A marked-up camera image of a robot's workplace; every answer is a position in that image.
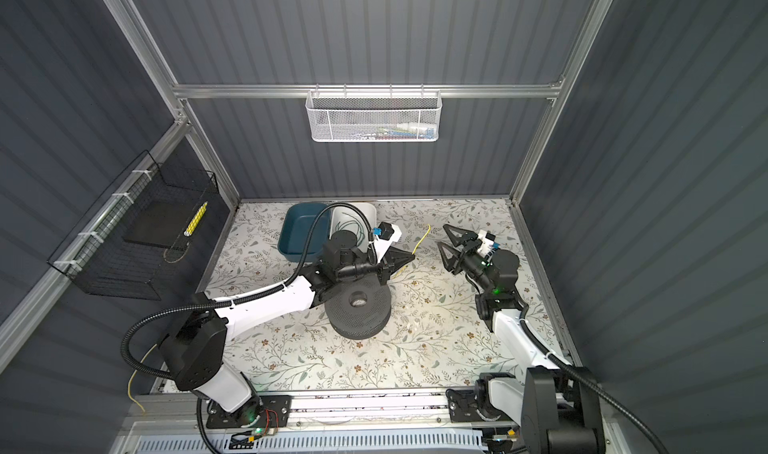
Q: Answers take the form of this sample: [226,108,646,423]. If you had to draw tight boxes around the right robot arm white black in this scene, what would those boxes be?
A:
[437,224,606,453]

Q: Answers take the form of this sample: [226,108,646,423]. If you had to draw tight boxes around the teal plastic bin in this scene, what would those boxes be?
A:
[277,203,331,263]

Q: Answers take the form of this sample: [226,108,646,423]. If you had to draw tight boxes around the yellow marker pen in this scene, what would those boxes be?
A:
[183,201,208,238]

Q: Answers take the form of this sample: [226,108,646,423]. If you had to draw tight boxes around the items inside white basket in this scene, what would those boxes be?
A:
[349,123,439,141]

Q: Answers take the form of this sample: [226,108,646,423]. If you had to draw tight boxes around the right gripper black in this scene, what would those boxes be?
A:
[439,226,493,297]

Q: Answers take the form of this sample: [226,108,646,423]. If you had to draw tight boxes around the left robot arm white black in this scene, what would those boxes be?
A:
[158,223,415,415]

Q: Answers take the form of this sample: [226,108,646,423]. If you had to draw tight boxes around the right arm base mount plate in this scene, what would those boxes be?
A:
[445,389,512,424]

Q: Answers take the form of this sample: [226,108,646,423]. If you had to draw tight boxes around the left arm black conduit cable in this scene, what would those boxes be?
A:
[119,201,376,454]

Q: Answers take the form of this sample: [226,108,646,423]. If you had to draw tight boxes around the black wire wall basket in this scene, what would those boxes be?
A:
[48,156,222,301]

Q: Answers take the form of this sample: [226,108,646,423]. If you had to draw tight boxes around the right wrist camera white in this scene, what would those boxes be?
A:
[477,230,499,258]

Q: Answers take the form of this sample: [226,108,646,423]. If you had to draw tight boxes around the grey perforated cable spool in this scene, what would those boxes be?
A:
[324,280,393,340]

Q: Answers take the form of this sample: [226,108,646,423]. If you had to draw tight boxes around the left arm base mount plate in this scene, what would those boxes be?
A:
[203,395,293,430]

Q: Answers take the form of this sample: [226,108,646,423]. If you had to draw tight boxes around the yellow cable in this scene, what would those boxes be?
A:
[410,223,433,257]

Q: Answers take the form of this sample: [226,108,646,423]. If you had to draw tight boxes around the white slotted cable duct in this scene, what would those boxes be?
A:
[134,429,487,454]

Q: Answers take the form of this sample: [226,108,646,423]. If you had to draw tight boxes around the white mesh wall basket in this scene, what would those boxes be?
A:
[305,88,443,143]

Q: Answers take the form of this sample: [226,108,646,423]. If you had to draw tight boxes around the white plastic bin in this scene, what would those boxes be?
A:
[329,203,379,252]

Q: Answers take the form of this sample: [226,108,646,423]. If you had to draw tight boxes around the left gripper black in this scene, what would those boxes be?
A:
[335,247,414,286]

